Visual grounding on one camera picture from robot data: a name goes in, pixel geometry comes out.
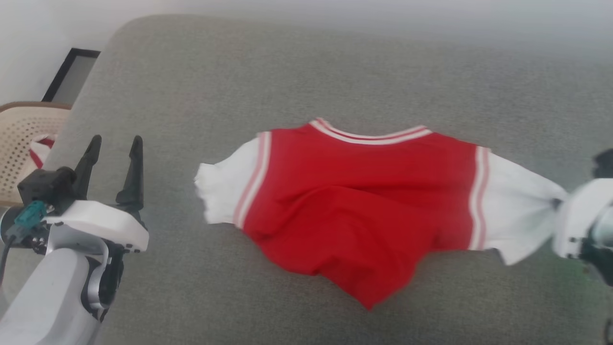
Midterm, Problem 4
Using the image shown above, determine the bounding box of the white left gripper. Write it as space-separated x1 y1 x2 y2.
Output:
43 135 149 254

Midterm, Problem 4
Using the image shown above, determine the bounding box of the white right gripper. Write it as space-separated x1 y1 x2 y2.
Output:
552 178 613 260

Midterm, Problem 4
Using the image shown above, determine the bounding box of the red shirt with white sleeves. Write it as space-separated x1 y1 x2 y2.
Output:
194 117 570 311

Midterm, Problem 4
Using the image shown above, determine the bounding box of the red and white striped cloth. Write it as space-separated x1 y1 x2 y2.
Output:
29 134 57 169

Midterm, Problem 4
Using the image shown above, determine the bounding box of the beige perforated laundry basket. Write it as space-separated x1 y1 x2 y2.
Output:
0 101 72 208

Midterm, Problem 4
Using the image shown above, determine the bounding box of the black framed panel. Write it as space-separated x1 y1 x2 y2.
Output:
42 47 102 104

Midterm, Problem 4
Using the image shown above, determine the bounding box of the grey fabric sofa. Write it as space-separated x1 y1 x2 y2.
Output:
0 14 613 345

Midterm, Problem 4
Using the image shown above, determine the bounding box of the teal cable connector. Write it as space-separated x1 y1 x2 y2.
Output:
13 201 47 229

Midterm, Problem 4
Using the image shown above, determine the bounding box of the thin black cable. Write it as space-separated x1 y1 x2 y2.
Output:
0 234 16 288

